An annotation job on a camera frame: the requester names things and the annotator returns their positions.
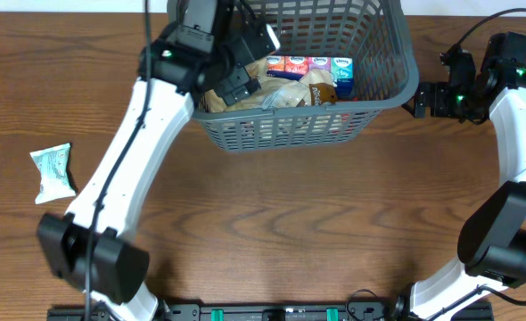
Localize Kleenex tissue multipack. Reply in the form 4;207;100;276
267;55;355;100

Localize cream snack pouch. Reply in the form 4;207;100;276
245;58;269;83

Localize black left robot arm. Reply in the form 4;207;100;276
37;1;280;320

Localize dried mushroom pouch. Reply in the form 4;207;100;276
299;69;338;106

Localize mint green snack packet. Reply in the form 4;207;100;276
29;143;76;204

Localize grey plastic basket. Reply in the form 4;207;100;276
193;0;419;152

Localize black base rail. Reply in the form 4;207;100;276
46;300;495;321

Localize tan paper bag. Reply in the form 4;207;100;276
201;76;311;113

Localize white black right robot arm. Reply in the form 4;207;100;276
387;32;526;320

